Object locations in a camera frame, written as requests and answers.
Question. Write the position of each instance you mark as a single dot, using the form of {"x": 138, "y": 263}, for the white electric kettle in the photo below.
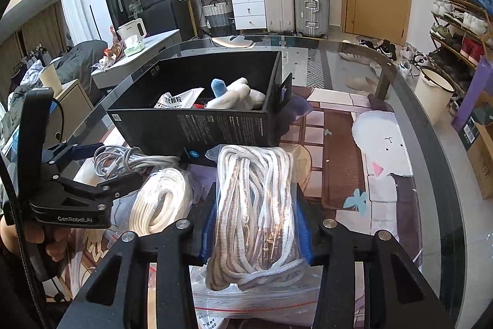
{"x": 131, "y": 30}

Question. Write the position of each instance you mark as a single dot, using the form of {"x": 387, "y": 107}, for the white sneaker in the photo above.
{"x": 410, "y": 61}

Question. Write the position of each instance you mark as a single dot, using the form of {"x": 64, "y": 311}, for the white suitcase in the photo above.
{"x": 277, "y": 1}

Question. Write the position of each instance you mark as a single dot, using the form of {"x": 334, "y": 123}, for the silver suitcase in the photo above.
{"x": 312, "y": 5}

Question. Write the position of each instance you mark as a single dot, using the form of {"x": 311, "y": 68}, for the white printed packet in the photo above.
{"x": 177, "y": 100}

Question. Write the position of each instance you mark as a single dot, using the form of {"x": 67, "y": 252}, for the white slipper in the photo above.
{"x": 358, "y": 58}

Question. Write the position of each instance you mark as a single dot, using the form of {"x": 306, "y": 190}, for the black sneaker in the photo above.
{"x": 381, "y": 48}

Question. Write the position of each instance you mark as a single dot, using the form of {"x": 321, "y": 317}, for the brown curtain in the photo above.
{"x": 38, "y": 36}

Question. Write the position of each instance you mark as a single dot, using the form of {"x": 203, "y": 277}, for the beige cup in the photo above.
{"x": 52, "y": 80}

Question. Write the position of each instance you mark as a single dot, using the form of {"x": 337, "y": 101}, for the person's left hand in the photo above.
{"x": 57, "y": 242}

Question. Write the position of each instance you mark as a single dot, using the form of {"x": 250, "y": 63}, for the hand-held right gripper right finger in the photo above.
{"x": 310, "y": 244}

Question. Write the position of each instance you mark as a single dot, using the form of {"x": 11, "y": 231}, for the white dresser with drawers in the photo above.
{"x": 248, "y": 11}

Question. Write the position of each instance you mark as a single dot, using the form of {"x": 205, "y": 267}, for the wooden cabinet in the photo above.
{"x": 75, "y": 105}

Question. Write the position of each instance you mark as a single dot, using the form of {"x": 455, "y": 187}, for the white bucket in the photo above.
{"x": 433, "y": 101}

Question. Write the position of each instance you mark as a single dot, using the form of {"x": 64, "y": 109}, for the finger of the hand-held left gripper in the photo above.
{"x": 119, "y": 184}
{"x": 86, "y": 150}

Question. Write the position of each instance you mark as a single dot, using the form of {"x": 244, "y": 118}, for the grey side table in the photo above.
{"x": 154, "y": 44}

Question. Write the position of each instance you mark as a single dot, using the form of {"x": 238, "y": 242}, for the wicker basket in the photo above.
{"x": 217, "y": 15}

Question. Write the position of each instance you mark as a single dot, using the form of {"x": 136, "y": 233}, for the brown cardboard box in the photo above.
{"x": 481, "y": 159}

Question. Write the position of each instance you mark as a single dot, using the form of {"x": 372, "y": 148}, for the black cardboard box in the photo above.
{"x": 215, "y": 128}

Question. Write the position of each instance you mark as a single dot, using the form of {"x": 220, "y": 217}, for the white plush toy blue ear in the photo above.
{"x": 238, "y": 94}

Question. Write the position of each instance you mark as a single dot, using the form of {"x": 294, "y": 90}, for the shoe rack with shoes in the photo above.
{"x": 468, "y": 21}

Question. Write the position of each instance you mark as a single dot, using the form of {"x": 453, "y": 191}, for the white curtain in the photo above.
{"x": 75, "y": 5}

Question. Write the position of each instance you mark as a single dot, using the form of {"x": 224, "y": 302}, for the dark jacket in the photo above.
{"x": 81, "y": 55}

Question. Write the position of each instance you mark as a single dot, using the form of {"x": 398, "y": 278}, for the red snack packet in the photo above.
{"x": 113, "y": 51}

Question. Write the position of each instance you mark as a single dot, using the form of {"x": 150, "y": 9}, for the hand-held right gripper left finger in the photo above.
{"x": 206, "y": 227}

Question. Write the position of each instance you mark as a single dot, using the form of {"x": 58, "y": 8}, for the clear printed zip bag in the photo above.
{"x": 250, "y": 306}

